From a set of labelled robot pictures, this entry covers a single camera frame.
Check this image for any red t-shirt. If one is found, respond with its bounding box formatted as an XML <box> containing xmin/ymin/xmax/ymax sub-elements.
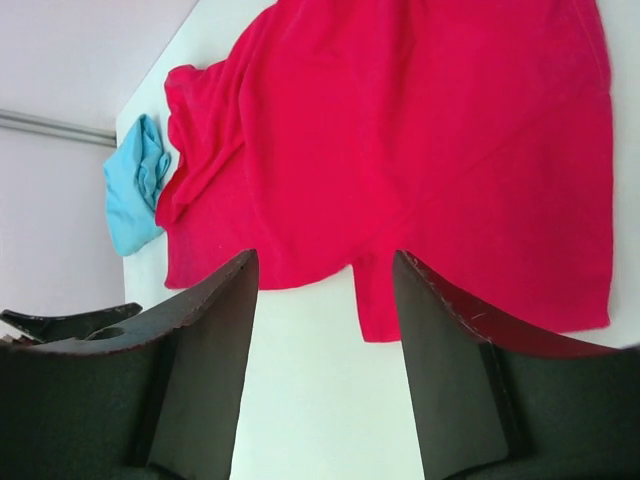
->
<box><xmin>156</xmin><ymin>1</ymin><xmax>613</xmax><ymax>342</ymax></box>

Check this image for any aluminium frame post left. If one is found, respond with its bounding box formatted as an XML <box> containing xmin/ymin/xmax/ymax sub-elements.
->
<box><xmin>0</xmin><ymin>109</ymin><xmax>117</xmax><ymax>148</ymax></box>

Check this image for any folded light blue t-shirt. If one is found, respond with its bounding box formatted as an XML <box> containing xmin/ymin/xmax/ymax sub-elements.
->
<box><xmin>103</xmin><ymin>114</ymin><xmax>171</xmax><ymax>257</ymax></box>

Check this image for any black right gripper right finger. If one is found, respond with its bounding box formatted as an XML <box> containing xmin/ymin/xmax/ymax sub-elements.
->
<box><xmin>392</xmin><ymin>252</ymin><xmax>639</xmax><ymax>479</ymax></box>

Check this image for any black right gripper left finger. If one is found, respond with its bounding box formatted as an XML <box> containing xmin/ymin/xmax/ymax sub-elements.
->
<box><xmin>1</xmin><ymin>250</ymin><xmax>259</xmax><ymax>479</ymax></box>

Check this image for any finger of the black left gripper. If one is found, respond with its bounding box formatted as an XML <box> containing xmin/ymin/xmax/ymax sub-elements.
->
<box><xmin>1</xmin><ymin>302</ymin><xmax>143</xmax><ymax>345</ymax></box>

